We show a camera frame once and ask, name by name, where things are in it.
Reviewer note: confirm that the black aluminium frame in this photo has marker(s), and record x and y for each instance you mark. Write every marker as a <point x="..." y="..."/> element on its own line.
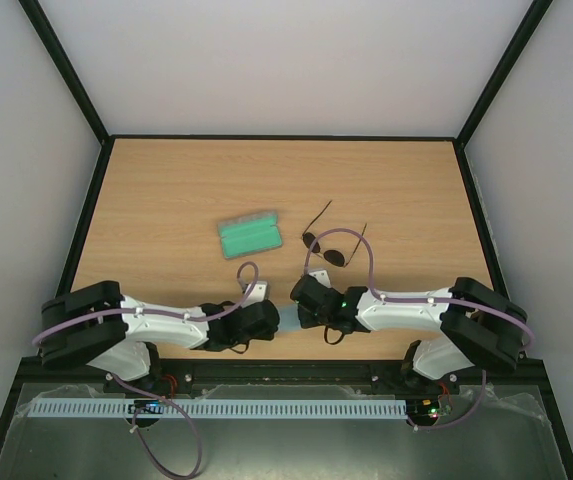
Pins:
<point x="528" y="25"/>

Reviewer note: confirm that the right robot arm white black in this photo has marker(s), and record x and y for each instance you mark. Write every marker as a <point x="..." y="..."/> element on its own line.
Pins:
<point x="474" y="325"/>

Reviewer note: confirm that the grey glasses case green lining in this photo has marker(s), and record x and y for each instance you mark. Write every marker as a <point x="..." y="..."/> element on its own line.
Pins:
<point x="249" y="234"/>

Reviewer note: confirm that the left controller board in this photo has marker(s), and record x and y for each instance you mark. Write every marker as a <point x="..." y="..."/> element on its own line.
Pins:
<point x="147" y="406"/>

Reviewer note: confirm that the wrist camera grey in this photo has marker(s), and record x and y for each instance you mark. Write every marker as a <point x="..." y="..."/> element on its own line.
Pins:
<point x="321" y="275"/>
<point x="257" y="292"/>

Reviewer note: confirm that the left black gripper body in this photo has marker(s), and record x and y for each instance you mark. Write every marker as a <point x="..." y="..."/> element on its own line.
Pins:
<point x="266" y="335"/>

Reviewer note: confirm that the controller board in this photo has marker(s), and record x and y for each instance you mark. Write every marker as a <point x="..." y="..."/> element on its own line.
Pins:
<point x="147" y="406"/>
<point x="432" y="408"/>

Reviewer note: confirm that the light blue cleaning cloth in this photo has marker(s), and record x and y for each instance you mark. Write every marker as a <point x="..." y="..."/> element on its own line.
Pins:
<point x="288" y="319"/>

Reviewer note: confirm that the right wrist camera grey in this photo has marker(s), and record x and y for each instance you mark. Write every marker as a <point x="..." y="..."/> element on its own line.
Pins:
<point x="321" y="275"/>

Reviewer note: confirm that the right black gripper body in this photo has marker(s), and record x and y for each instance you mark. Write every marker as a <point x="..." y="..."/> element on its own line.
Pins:
<point x="301" y="305"/>

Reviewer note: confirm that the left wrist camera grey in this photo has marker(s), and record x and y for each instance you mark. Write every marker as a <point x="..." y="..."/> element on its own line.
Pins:
<point x="257" y="292"/>

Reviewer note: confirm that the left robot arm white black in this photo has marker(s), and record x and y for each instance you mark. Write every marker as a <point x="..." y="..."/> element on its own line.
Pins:
<point x="100" y="327"/>

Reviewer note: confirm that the light blue slotted cable duct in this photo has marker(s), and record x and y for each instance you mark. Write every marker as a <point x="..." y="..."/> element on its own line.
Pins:
<point x="104" y="408"/>

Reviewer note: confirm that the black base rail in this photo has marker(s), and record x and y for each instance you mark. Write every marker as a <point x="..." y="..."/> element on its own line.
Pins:
<point x="191" y="377"/>

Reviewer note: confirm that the right controller board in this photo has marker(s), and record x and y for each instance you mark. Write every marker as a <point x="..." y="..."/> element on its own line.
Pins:
<point x="432" y="408"/>

